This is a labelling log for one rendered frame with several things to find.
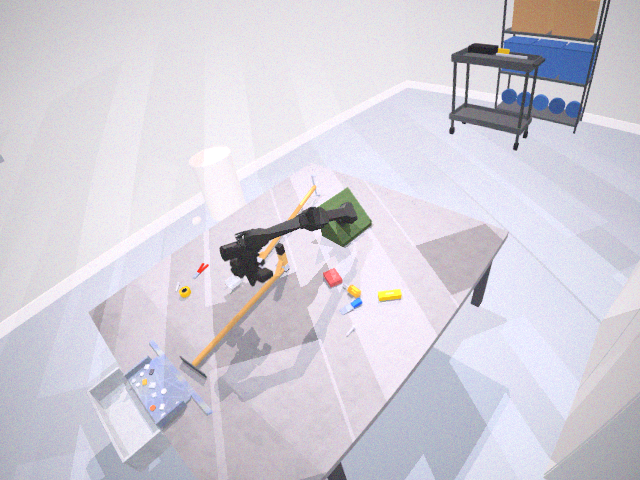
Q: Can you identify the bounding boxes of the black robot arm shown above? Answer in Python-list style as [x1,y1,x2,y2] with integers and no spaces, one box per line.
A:
[219,202,358,278]

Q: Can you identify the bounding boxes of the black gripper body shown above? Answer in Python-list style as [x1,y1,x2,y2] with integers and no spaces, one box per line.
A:
[230,253,273,283]

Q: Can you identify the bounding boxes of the red-handled pliers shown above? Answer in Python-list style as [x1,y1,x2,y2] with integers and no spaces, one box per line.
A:
[193,263,209,279]

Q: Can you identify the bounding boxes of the long yellow pole with dark tip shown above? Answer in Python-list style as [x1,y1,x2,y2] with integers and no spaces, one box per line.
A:
[258,175,321,266]

